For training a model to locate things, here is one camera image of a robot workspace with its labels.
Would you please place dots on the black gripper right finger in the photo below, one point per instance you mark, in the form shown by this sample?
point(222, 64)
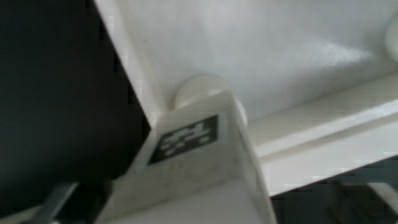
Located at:
point(365, 203)

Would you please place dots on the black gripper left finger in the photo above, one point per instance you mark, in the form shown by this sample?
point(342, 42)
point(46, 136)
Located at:
point(74, 204)

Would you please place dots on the white table leg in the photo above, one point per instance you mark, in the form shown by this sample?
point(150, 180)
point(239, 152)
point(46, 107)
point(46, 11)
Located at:
point(195, 182)

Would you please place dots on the white square tabletop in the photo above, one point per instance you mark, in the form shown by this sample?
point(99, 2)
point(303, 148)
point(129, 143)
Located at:
point(298, 50)

